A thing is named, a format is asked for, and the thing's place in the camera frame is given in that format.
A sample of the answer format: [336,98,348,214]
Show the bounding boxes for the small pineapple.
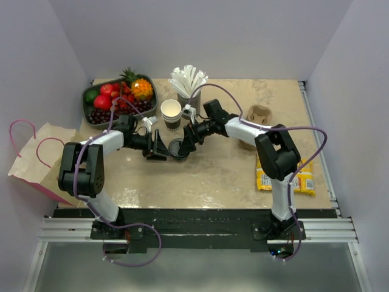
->
[120,67,139,88]

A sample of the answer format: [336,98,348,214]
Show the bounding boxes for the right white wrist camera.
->
[182,104,196,122]

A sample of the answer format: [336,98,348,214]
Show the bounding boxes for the red apple lower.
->
[93,95,112,111]

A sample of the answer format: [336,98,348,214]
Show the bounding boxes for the grey straw holder cup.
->
[177,89,201,114]

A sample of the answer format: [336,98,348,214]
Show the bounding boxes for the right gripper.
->
[179,120,215,156]

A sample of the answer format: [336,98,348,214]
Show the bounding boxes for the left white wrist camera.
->
[142,116,158,133]

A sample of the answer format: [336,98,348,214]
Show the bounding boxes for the black paper coffee cup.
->
[172,156,187,162]

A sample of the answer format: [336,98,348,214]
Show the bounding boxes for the grey fruit tray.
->
[81,75,159,130]

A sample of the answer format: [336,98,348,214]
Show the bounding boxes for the orange spiky fruit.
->
[131,78,154,100]

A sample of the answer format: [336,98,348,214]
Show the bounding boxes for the stack of paper cups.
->
[160,99,182,131]

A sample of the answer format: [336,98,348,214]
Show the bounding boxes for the white wrapped straws bunch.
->
[168,64,208,99]

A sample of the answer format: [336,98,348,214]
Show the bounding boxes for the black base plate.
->
[51,208,308,254]

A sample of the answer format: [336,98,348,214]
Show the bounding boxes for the green lime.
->
[84,89,99,105]

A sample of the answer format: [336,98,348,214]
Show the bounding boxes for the aluminium frame rail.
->
[22,209,373,292]

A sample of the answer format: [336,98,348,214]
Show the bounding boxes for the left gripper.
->
[126,130,171,161]

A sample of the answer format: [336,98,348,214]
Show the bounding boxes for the cardboard cup carrier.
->
[239,105,272,151]

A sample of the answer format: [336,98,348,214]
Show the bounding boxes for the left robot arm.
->
[58,114,170,238]

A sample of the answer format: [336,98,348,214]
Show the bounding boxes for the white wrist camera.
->
[142,116,158,133]
[182,104,196,122]

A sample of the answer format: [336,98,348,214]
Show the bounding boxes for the red apple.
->
[100,83,114,97]
[93,95,112,111]

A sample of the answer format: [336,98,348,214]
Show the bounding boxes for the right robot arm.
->
[177,99,301,239]

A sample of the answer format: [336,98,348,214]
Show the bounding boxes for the yellow snack bag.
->
[256,157,315,196]

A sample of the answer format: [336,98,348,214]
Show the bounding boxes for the black plastic cup lid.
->
[168,138,188,157]

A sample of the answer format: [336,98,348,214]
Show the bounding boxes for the brown paper bag pink handles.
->
[8,123,81,207]

